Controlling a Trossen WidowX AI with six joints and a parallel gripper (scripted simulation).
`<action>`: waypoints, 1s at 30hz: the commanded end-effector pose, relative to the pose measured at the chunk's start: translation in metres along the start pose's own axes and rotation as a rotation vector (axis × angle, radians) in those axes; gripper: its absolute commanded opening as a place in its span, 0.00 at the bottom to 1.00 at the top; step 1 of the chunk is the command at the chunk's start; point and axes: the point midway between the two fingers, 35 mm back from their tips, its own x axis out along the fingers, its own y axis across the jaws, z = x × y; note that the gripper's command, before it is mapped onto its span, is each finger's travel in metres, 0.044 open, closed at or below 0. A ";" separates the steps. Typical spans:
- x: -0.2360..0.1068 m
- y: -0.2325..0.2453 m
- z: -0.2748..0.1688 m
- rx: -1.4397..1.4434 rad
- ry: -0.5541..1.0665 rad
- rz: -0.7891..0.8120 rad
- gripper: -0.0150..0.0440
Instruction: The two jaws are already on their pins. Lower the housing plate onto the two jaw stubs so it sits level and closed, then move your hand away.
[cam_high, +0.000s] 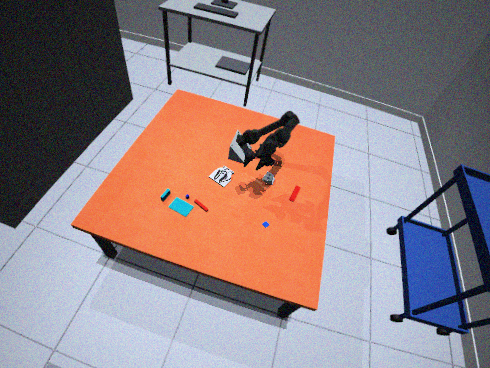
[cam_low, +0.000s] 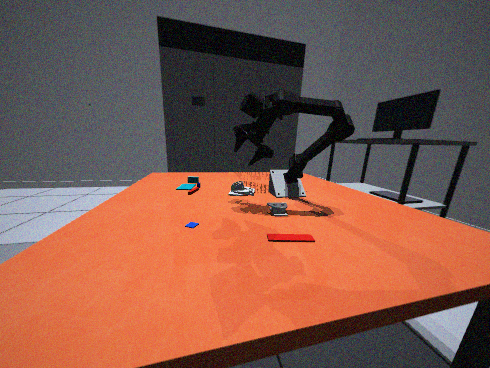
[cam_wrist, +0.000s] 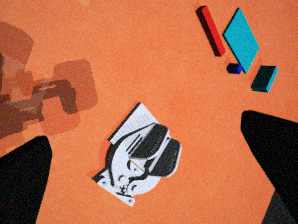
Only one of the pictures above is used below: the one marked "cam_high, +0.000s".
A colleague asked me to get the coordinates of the teal flat plate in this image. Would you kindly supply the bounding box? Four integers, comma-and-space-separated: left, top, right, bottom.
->
169, 197, 194, 217

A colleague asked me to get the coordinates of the teal rectangular block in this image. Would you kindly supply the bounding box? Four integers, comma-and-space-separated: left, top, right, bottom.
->
160, 189, 171, 202

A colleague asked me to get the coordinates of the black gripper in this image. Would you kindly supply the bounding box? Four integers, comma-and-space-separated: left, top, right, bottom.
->
243, 143, 265, 171

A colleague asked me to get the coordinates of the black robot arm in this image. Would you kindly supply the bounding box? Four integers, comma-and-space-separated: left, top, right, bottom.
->
236, 111, 299, 166

